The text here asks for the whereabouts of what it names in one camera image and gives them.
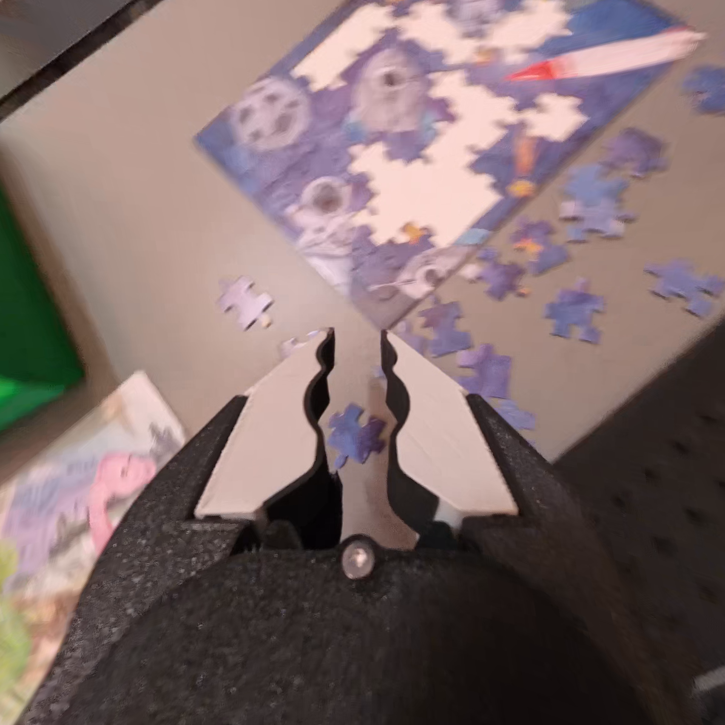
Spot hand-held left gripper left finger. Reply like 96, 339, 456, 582
193, 329, 343, 549

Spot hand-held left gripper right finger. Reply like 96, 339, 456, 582
381, 329, 520, 549

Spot orange spotted blue puzzle piece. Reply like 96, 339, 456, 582
218, 276, 274, 330

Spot puzzle pieces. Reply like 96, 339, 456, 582
278, 65, 725, 471

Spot space puzzle board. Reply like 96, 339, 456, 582
194, 0, 709, 332

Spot grey desk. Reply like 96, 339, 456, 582
0, 0, 725, 488

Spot colourful cartoon puzzle board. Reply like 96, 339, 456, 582
0, 371, 188, 720

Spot green plastic bin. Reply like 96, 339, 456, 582
0, 187, 86, 434

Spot dark grey flat panel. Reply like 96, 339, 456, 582
0, 0, 162, 121

